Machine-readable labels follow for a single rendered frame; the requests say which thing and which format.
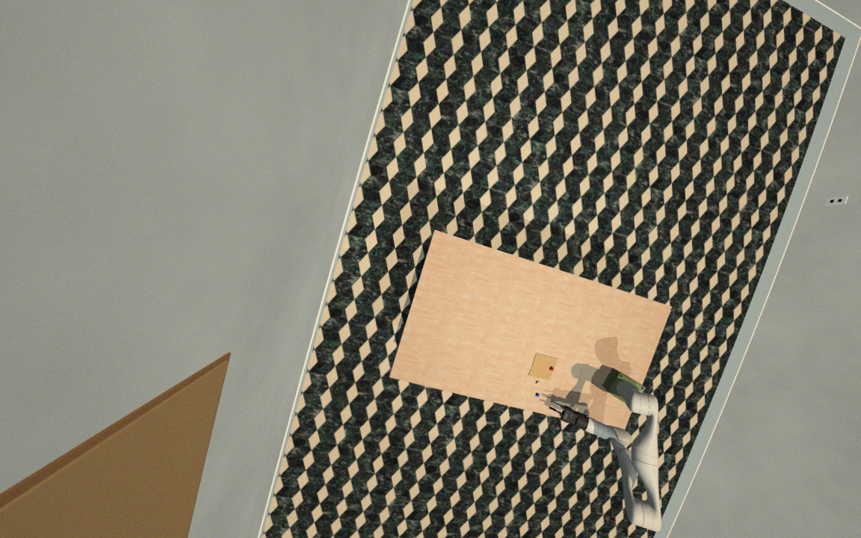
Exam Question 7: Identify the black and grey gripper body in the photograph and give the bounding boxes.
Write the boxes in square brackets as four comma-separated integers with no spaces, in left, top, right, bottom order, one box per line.
[561,406,599,435]

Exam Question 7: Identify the tan square mat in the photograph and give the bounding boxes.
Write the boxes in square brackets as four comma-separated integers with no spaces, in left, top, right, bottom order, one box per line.
[528,353,558,380]

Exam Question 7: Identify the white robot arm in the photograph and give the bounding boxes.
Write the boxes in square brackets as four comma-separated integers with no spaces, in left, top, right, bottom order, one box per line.
[595,381,661,532]

